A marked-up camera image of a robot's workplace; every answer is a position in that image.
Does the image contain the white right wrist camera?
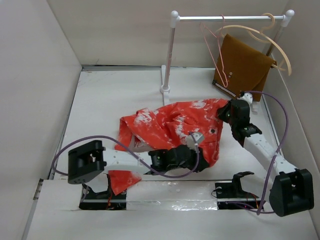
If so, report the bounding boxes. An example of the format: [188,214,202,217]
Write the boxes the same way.
[237,91,253,105]

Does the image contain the white clothes rack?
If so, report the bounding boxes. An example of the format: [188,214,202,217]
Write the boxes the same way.
[160,9,295,106]

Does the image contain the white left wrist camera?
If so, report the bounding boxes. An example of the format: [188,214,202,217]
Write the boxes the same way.
[185,132,205,150]

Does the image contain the orange tie-dye trousers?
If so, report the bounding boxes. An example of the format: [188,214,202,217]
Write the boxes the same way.
[108,97,230,197]

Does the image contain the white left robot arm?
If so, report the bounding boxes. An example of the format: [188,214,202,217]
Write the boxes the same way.
[67,140,209,186]

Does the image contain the brown folded trousers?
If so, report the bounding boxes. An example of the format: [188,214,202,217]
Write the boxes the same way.
[212,34,277,102]

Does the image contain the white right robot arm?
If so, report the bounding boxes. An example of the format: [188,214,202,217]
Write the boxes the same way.
[217,99,315,217]

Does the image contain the beige wooden hanger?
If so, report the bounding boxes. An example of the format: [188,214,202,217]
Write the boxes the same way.
[215,13,292,76]

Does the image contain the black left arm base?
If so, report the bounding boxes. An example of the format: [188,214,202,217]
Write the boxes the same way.
[78,173,127,211]

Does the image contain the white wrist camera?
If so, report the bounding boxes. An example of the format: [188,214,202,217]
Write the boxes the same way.
[185,132,205,150]
[237,91,253,105]

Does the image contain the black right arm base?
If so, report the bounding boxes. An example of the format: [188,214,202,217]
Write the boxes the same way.
[211,171,261,211]

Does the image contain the pink wire hanger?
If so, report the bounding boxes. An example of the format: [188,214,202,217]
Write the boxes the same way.
[199,14,229,88]

